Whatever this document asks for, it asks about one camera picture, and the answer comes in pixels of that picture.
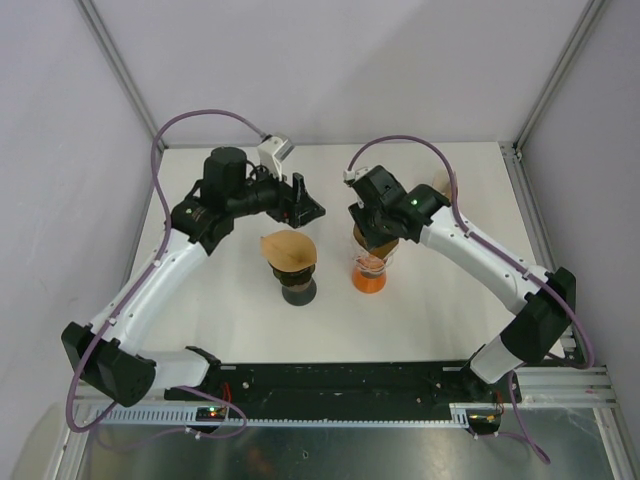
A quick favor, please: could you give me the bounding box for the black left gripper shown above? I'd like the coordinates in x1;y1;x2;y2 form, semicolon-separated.
228;159;325;229

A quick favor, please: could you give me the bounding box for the brown paper coffee filter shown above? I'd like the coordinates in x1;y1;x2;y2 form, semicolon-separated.
260;230;317;272

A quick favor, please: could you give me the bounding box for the orange liquid glass beaker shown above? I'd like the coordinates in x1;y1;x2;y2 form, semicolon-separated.
351;256;387;294

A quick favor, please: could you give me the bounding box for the olive green plastic dripper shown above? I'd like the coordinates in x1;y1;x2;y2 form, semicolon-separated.
271;264;315;288

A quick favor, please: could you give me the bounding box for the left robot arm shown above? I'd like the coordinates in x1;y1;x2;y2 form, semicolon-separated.
61;137;326;407

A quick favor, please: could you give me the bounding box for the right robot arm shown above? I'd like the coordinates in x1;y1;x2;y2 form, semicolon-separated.
343;166;576;401

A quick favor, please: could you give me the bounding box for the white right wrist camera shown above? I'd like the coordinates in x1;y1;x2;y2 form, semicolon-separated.
343;167;371;187

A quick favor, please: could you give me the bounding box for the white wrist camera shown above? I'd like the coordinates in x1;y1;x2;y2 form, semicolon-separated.
343;167;371;187
257;134;294;181

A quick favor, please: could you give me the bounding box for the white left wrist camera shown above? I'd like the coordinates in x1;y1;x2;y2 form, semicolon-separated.
257;134;294;181

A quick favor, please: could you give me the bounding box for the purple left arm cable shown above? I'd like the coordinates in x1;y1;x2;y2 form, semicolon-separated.
65;108;271;441

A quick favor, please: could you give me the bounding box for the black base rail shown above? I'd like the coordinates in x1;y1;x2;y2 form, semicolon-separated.
164;361;522;426

